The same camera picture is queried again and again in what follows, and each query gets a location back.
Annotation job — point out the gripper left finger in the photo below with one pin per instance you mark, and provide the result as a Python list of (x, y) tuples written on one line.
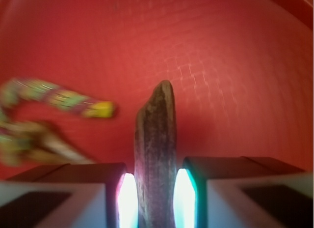
[(69, 196)]

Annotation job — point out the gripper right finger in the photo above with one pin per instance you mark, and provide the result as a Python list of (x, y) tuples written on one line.
[(243, 192)]

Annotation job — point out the brown wood chip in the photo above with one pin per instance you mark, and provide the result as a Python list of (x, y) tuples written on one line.
[(155, 142)]

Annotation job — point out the tan seashell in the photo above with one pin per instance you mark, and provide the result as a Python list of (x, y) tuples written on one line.
[(50, 148)]

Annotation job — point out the red plastic tray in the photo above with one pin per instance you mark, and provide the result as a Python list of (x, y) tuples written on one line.
[(241, 70)]

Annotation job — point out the multicolour rope ring toy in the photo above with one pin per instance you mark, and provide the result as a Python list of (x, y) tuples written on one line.
[(14, 143)]

